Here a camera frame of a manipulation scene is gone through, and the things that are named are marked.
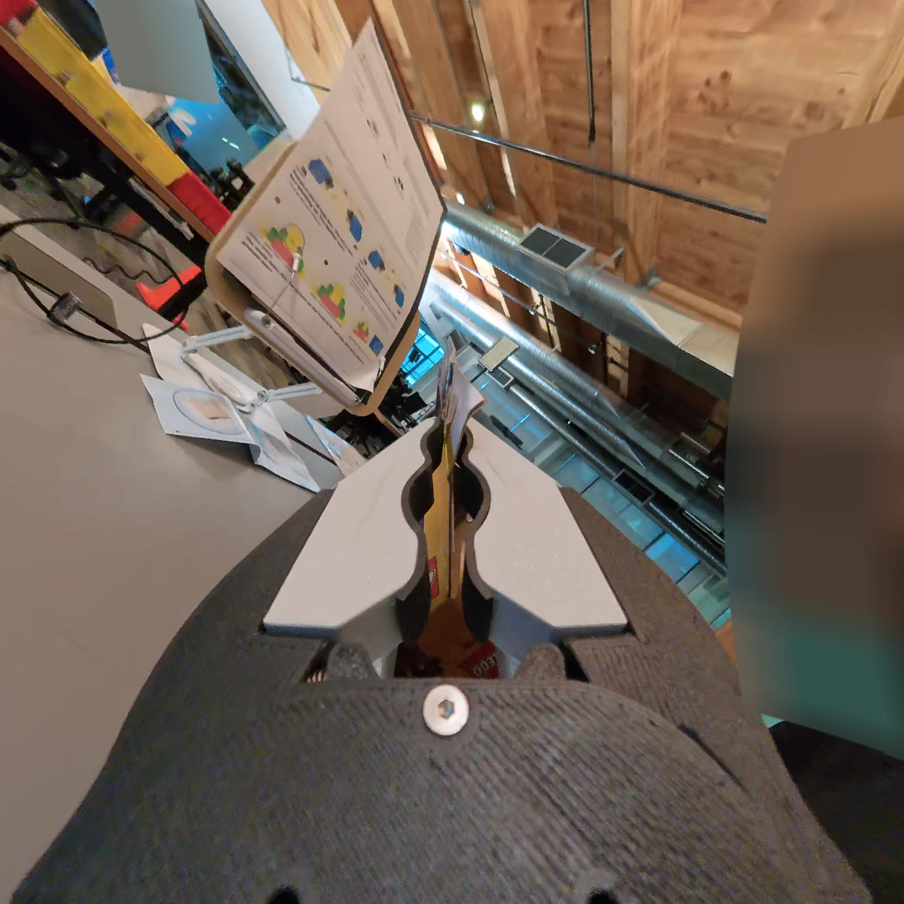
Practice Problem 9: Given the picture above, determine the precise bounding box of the silver ventilation duct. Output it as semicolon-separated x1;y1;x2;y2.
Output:
441;201;739;400
424;272;728;573

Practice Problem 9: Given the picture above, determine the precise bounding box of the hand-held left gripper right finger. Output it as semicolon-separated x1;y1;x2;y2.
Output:
455;420;631;678

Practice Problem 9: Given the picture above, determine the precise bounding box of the yellow cardboard toy box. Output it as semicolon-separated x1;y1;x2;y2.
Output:
395;338;511;680

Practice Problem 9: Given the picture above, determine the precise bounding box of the yellow red desk panel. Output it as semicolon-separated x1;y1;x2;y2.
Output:
0;0;234;244

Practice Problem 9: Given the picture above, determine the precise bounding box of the black cable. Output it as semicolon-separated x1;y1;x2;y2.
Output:
0;218;193;347

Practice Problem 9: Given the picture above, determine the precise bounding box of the printed instruction sheet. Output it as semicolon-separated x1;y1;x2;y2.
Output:
214;17;447;393

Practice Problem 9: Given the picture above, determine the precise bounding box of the open light blue booklet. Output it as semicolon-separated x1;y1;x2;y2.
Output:
140;373;322;493

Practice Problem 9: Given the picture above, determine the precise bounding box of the red chair base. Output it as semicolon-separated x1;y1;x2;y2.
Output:
136;265;203;333

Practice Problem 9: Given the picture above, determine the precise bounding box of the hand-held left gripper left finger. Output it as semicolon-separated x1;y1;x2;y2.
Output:
263;417;442;679

